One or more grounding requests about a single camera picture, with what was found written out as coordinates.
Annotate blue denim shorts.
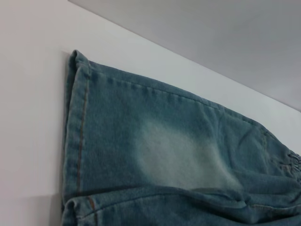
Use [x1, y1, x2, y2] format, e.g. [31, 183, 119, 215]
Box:
[61, 49, 301, 226]

